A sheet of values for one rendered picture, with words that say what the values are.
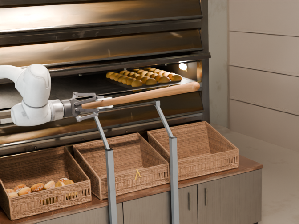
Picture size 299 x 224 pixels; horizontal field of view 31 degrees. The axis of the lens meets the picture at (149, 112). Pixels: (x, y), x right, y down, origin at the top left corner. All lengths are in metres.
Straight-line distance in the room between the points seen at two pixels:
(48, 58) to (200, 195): 1.49
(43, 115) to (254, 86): 4.82
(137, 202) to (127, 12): 1.40
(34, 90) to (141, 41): 2.08
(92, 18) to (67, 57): 0.34
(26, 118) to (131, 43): 1.98
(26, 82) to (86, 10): 1.86
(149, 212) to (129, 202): 0.18
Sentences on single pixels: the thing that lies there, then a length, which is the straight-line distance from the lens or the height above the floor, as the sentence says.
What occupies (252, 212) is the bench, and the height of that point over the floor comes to 0.20.
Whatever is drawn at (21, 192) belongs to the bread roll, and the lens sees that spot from 3.79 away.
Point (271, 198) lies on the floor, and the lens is 5.13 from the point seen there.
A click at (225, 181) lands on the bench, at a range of 4.08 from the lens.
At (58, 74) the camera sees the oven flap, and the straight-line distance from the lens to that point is 3.72.
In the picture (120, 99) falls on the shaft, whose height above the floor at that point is 1.54.
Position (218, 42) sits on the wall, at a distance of 7.35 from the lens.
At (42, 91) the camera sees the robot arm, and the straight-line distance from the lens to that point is 2.14.
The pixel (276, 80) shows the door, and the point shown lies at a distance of 6.51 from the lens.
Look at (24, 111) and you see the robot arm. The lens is 2.23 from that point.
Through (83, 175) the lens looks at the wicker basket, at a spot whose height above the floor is 0.73.
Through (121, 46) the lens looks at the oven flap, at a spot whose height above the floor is 1.54.
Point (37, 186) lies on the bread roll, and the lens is 3.84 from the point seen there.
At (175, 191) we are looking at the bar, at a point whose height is 0.56.
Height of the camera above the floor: 2.00
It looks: 14 degrees down
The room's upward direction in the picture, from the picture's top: 2 degrees counter-clockwise
